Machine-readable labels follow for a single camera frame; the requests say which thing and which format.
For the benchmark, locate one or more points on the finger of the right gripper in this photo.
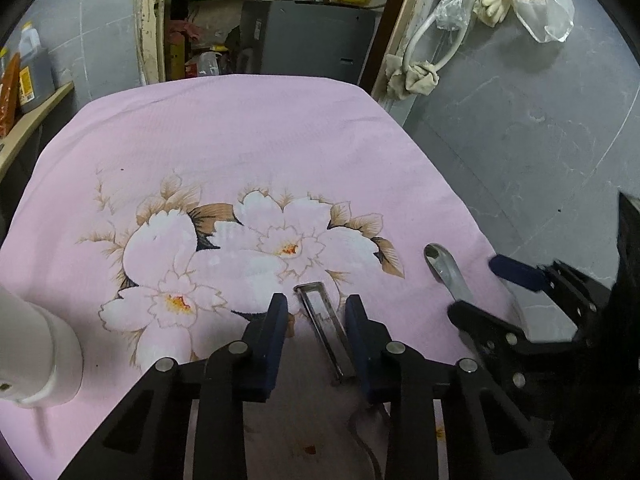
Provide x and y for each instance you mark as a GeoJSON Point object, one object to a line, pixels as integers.
{"type": "Point", "coordinates": [567, 287]}
{"type": "Point", "coordinates": [492, 336]}

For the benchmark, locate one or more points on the white plastic utensil holder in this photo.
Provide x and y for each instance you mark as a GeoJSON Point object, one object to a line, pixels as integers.
{"type": "Point", "coordinates": [41, 359]}

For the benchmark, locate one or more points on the pink floral tablecloth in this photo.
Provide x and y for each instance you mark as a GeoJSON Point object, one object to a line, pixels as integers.
{"type": "Point", "coordinates": [161, 219]}

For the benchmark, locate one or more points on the orange spice bag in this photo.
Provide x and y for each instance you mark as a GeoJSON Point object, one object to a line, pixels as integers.
{"type": "Point", "coordinates": [9, 95]}

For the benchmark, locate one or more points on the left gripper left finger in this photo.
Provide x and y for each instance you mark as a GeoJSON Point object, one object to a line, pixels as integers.
{"type": "Point", "coordinates": [186, 420]}

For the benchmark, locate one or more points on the steel peeler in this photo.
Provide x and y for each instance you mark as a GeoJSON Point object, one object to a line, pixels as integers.
{"type": "Point", "coordinates": [328, 329]}

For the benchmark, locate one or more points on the dark handled spoon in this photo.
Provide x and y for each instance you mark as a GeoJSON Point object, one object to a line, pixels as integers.
{"type": "Point", "coordinates": [446, 270]}

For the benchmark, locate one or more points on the grey cabinet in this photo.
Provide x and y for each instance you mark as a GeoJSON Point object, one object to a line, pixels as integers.
{"type": "Point", "coordinates": [298, 38]}

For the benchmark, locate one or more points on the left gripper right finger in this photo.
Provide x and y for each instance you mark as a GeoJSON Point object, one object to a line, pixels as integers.
{"type": "Point", "coordinates": [446, 421]}

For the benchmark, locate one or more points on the clear plastic bag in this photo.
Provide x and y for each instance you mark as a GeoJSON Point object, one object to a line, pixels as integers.
{"type": "Point", "coordinates": [546, 20]}

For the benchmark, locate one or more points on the large vinegar jug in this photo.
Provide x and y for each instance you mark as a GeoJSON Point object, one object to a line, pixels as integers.
{"type": "Point", "coordinates": [35, 76]}

